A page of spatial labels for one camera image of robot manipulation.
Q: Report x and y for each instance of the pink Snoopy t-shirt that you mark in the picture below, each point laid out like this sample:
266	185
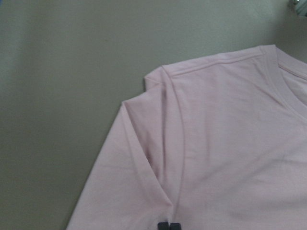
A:
214	143

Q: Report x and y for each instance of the aluminium frame post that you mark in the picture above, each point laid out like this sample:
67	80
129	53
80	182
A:
299	7

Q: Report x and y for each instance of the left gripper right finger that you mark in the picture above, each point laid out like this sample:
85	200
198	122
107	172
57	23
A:
175	226

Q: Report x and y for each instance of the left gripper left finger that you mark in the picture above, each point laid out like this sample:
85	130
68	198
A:
163	226

